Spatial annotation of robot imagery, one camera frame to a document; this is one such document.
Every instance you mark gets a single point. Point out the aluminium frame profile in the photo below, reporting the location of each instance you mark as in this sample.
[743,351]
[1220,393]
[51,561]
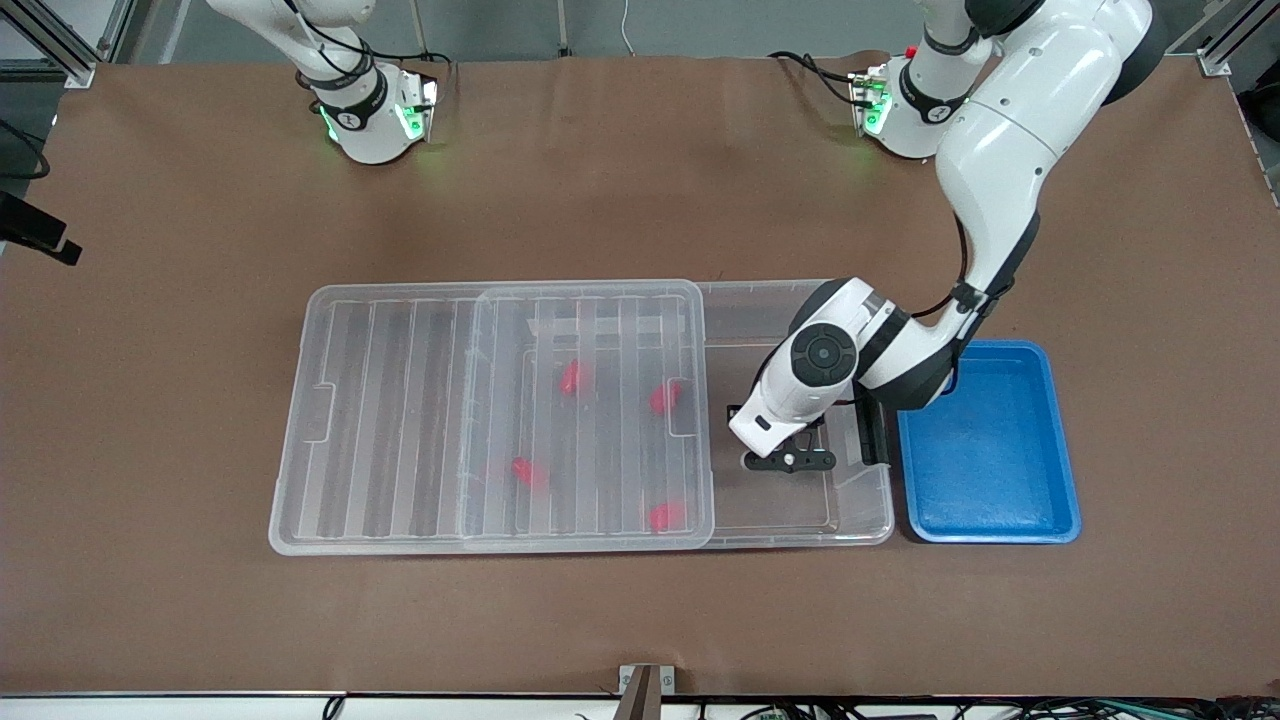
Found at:
[1215,62]
[60,50]

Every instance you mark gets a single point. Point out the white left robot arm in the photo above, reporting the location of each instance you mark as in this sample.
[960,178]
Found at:
[1010,150]

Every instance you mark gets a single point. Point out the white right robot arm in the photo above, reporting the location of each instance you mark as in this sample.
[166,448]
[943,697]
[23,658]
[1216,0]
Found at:
[365,130]

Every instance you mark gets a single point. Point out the black clamp mount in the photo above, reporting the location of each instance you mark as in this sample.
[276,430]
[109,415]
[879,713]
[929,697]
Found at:
[30,228]

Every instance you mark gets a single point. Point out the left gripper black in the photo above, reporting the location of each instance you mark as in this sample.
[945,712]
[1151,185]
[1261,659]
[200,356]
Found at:
[817,422]

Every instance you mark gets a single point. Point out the clear plastic ribbed lid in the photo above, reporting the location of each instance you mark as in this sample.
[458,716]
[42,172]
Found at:
[380,450]

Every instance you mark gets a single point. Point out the blue plastic tray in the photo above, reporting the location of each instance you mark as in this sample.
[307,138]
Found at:
[990,450]

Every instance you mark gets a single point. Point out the black equipment at table edge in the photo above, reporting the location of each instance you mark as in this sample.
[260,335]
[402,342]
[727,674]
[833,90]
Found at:
[1265,120]

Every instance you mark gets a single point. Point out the clear plastic storage box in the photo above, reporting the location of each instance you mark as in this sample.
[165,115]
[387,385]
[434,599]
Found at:
[780,510]

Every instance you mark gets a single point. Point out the metal bracket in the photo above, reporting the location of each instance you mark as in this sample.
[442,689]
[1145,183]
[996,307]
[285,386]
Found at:
[645,690]

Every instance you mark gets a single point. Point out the red block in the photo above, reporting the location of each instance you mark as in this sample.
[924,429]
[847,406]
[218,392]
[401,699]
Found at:
[667,516]
[527,472]
[665,397]
[572,377]

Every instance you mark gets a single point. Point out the brown table mat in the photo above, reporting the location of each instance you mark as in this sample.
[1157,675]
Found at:
[200,600]

